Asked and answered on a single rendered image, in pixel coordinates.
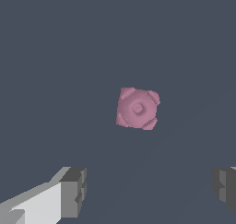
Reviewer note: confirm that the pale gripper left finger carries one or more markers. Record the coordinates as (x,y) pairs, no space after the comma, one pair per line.
(49,200)

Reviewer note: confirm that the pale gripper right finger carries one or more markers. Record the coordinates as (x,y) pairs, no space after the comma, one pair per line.
(226,186)

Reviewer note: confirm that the pink knobbed block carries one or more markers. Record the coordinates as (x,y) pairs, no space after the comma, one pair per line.
(137,108)

